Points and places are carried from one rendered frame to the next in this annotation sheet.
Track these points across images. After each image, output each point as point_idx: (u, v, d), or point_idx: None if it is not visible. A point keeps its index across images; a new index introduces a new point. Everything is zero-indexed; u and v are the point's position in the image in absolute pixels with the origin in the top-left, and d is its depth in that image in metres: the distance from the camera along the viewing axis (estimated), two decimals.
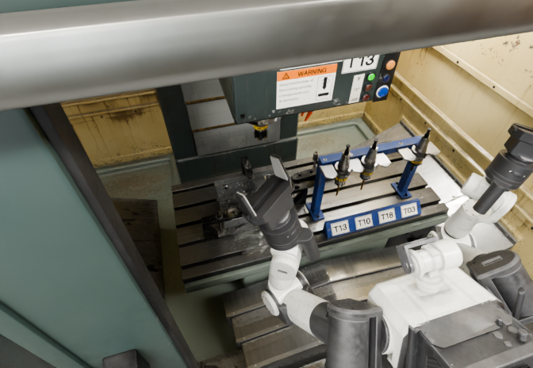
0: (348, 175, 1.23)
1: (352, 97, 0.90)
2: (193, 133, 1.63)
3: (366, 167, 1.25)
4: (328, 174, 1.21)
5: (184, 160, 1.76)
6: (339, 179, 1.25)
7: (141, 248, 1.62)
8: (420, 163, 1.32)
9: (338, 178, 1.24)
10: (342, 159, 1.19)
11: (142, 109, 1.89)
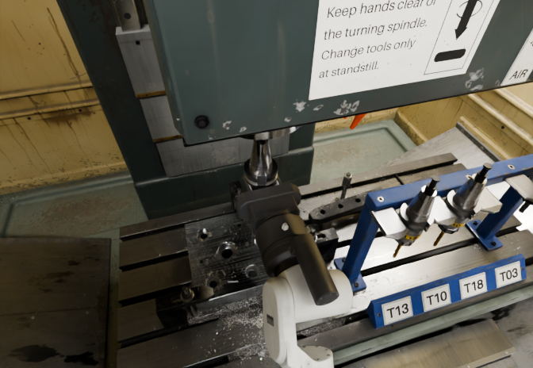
0: (426, 231, 0.65)
1: (518, 67, 0.32)
2: (156, 144, 1.05)
3: (457, 214, 0.67)
4: (391, 230, 0.63)
5: (146, 183, 1.18)
6: (406, 236, 0.67)
7: (74, 323, 1.04)
8: None
9: (406, 234, 0.66)
10: (419, 202, 0.61)
11: (90, 108, 1.31)
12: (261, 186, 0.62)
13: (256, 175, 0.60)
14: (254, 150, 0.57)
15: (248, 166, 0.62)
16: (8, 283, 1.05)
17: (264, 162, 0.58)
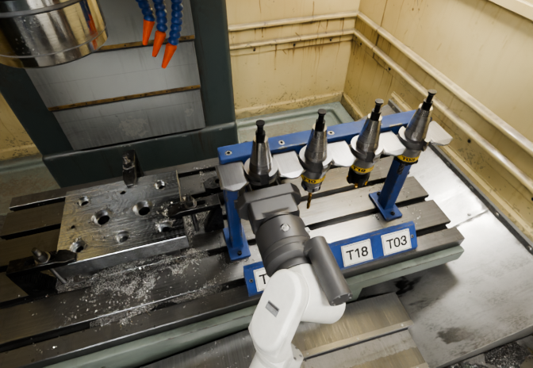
0: (270, 185, 0.62)
1: None
2: (54, 113, 1.02)
3: (307, 168, 0.64)
4: (229, 182, 0.60)
5: (54, 157, 1.15)
6: None
7: None
8: (415, 161, 0.71)
9: (253, 189, 0.63)
10: (253, 151, 0.58)
11: None
12: (366, 162, 0.66)
13: (365, 151, 0.64)
14: (368, 126, 0.62)
15: (355, 144, 0.66)
16: None
17: (375, 138, 0.63)
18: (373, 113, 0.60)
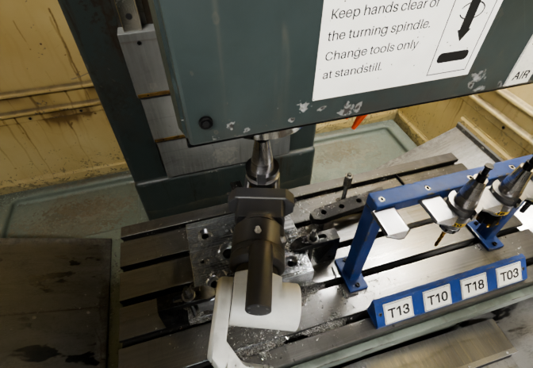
0: (267, 186, 0.61)
1: (520, 68, 0.32)
2: (158, 144, 1.05)
3: (458, 214, 0.67)
4: (393, 230, 0.63)
5: (147, 183, 1.18)
6: None
7: (76, 323, 1.04)
8: None
9: (251, 186, 0.64)
10: (253, 148, 0.58)
11: (90, 108, 1.31)
12: (508, 208, 0.70)
13: (511, 197, 0.68)
14: (519, 176, 0.65)
15: (498, 189, 0.69)
16: (9, 283, 1.05)
17: (524, 186, 0.66)
18: (529, 164, 0.63)
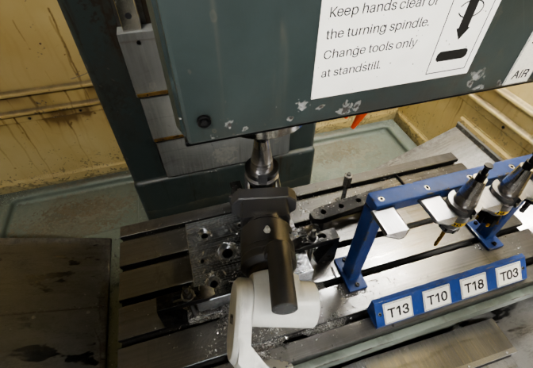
0: (268, 185, 0.61)
1: (519, 67, 0.32)
2: (157, 144, 1.05)
3: (458, 214, 0.67)
4: (392, 229, 0.63)
5: (147, 183, 1.18)
6: None
7: (75, 323, 1.04)
8: None
9: (252, 187, 0.63)
10: (253, 149, 0.58)
11: (90, 108, 1.31)
12: (508, 207, 0.69)
13: (511, 197, 0.68)
14: (519, 175, 0.65)
15: (498, 189, 0.69)
16: (9, 283, 1.05)
17: (524, 185, 0.66)
18: (529, 163, 0.63)
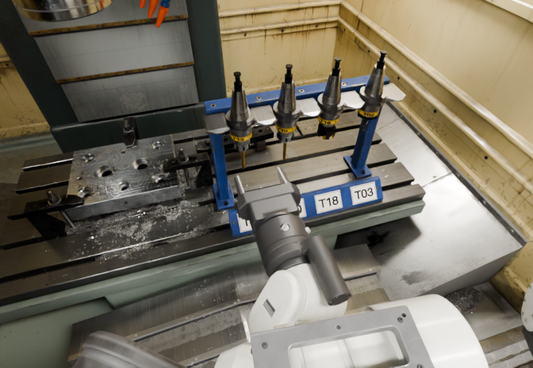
0: (248, 131, 0.73)
1: None
2: (61, 86, 1.13)
3: (280, 118, 0.75)
4: (213, 128, 0.72)
5: (61, 128, 1.26)
6: (235, 138, 0.75)
7: None
8: (374, 116, 0.82)
9: (234, 136, 0.75)
10: (232, 99, 0.69)
11: None
12: (331, 115, 0.78)
13: (329, 105, 0.76)
14: (330, 82, 0.73)
15: (321, 99, 0.78)
16: None
17: (336, 92, 0.74)
18: (333, 69, 0.72)
